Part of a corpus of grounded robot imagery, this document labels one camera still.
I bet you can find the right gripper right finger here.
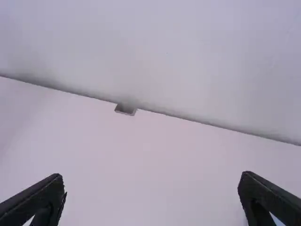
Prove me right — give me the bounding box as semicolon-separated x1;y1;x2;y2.
237;170;301;226

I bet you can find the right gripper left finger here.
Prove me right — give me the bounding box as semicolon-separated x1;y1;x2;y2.
0;173;68;226

